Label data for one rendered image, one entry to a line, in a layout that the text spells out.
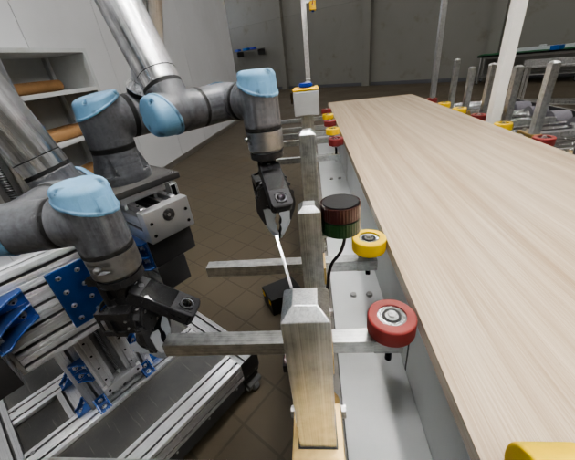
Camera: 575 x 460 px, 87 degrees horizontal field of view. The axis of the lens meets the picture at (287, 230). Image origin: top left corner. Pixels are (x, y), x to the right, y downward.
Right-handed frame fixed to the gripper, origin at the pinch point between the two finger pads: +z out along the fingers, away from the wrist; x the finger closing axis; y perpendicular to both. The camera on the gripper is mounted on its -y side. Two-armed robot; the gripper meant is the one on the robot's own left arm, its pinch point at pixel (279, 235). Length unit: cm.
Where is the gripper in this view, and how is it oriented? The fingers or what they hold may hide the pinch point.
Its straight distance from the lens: 72.3
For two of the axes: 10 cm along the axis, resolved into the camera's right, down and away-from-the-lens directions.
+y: -2.8, -4.5, 8.5
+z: 1.0, 8.6, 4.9
